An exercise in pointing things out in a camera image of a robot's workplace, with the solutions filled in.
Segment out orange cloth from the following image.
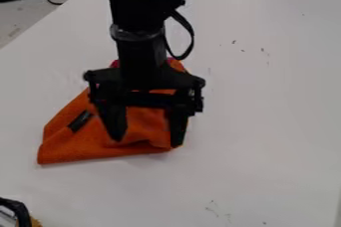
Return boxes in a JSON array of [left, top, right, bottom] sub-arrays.
[[36, 58, 192, 165]]

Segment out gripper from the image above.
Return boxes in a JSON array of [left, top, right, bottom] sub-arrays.
[[82, 37, 207, 148]]

